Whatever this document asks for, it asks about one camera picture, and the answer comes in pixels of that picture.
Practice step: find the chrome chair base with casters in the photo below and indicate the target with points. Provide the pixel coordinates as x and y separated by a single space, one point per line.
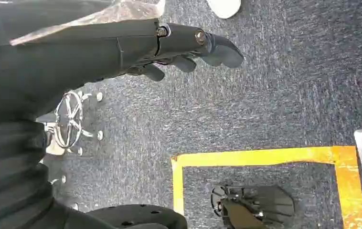
63 179
68 121

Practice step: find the yellow floor tape strip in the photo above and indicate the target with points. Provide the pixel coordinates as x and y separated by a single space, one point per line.
350 196
257 156
177 186

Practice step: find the white shoe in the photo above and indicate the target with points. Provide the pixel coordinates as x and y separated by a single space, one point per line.
223 8

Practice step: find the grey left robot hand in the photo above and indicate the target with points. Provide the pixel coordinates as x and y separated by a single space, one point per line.
73 63

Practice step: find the clear crinkled plastic film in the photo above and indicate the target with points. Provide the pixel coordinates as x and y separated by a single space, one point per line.
121 12

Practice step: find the ribbed grey left robot arm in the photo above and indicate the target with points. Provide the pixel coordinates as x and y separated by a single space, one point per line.
10 170

